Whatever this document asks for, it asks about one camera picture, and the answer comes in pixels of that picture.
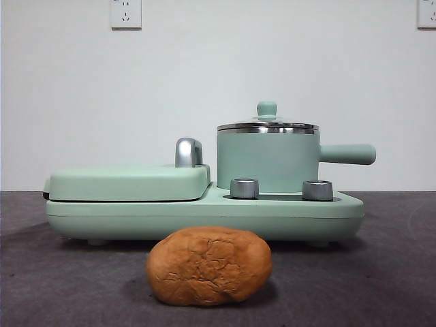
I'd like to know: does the silver griddle cover handle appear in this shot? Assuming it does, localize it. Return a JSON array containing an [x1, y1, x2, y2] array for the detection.
[[174, 137, 205, 168]]

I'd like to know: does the glass lid with green knob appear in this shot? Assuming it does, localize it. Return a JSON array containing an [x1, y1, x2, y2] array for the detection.
[[216, 100, 316, 131]]

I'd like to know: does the mint green griddle cover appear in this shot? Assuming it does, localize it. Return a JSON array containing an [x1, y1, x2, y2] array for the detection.
[[43, 162, 212, 202]]

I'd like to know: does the mint green pot with handle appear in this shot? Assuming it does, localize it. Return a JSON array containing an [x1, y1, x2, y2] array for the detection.
[[216, 126, 377, 193]]

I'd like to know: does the silver control knob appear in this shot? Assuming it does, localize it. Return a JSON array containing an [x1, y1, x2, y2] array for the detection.
[[230, 177, 260, 199], [302, 179, 334, 202]]

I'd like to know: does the mint green breakfast machine base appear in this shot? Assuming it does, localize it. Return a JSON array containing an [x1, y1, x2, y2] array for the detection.
[[46, 182, 365, 247]]

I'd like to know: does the white wall socket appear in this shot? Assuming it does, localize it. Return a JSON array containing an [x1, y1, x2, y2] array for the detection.
[[417, 0, 436, 29], [109, 0, 142, 30]]

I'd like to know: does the brown potato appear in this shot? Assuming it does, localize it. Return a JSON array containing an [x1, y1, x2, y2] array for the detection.
[[145, 225, 273, 307]]

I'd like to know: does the black control panel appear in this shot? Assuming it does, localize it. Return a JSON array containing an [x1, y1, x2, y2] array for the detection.
[[221, 193, 343, 202]]

